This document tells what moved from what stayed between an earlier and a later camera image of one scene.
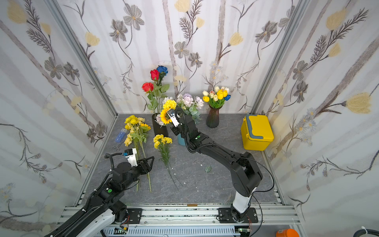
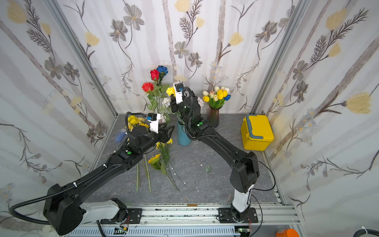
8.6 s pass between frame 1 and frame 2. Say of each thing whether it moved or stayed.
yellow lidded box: stayed
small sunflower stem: moved
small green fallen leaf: stayed
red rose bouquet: stayed
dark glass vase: stayed
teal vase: stayed
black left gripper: moved
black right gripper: moved
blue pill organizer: stayed
